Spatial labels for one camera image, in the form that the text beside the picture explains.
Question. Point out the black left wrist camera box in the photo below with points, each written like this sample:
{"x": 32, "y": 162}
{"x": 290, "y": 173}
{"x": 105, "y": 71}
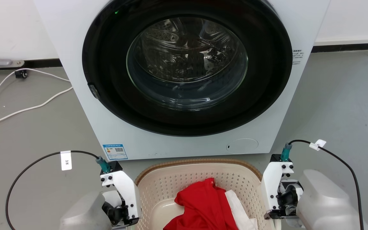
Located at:
{"x": 115, "y": 166}

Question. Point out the round black washer door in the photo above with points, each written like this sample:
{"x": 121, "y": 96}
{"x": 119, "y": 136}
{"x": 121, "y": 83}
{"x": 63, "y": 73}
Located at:
{"x": 107, "y": 80}

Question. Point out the blue energy label sticker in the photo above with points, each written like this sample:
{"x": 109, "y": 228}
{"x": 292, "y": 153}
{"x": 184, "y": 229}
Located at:
{"x": 115, "y": 152}

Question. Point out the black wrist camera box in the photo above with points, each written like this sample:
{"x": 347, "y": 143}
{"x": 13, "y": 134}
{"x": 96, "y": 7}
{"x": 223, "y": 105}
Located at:
{"x": 115, "y": 166}
{"x": 276, "y": 157}

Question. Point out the white garment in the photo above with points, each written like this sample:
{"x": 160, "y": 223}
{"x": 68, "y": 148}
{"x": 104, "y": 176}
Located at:
{"x": 240, "y": 210}

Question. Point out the white text sticker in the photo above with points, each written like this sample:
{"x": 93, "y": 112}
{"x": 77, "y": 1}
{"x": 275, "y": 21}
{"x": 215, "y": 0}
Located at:
{"x": 297, "y": 57}

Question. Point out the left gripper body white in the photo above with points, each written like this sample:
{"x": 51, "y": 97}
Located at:
{"x": 128, "y": 195}

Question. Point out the white front-load washing machine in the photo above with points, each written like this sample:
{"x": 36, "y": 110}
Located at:
{"x": 75, "y": 48}

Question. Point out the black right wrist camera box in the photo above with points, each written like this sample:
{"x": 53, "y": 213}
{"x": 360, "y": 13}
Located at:
{"x": 276, "y": 157}

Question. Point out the red garment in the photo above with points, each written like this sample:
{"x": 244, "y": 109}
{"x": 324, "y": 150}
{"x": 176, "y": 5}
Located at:
{"x": 203, "y": 207}

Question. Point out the round white filter cover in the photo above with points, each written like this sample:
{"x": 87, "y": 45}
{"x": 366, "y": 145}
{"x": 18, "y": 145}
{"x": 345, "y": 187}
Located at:
{"x": 242, "y": 146}

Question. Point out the steel washer drum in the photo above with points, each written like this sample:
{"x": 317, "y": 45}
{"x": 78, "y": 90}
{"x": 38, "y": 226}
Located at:
{"x": 184, "y": 57}

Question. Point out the beige perforated laundry basket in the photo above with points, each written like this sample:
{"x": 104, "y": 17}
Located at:
{"x": 171, "y": 182}

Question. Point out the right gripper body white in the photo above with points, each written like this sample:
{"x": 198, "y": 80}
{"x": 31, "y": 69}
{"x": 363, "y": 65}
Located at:
{"x": 270, "y": 188}

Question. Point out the small black floor clip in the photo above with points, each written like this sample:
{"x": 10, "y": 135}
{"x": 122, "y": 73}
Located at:
{"x": 21, "y": 74}

